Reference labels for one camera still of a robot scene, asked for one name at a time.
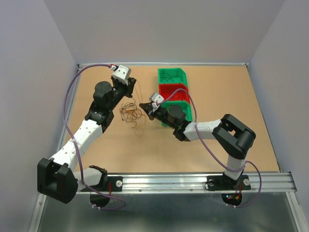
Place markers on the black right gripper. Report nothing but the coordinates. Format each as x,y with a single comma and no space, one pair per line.
147,108

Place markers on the far green plastic bin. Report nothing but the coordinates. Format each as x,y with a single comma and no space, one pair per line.
172,76

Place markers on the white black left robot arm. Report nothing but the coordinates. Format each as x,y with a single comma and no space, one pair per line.
55,176

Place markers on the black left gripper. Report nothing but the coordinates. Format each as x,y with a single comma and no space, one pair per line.
129,88

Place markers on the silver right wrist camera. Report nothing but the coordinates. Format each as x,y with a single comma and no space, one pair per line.
156,99

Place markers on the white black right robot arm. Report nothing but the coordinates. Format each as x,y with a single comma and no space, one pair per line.
234,136

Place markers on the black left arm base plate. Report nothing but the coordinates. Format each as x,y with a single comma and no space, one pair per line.
110,184

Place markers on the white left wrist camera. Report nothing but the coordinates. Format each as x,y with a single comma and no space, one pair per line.
121,73

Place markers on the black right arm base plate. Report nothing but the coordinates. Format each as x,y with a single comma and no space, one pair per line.
222,184

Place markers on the near green plastic bin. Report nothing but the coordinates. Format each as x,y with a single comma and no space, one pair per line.
186,111

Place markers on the green plastic bin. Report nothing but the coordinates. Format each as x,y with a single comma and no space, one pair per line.
172,76
186,111

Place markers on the aluminium mounting rail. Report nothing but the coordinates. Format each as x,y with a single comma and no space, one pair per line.
195,183

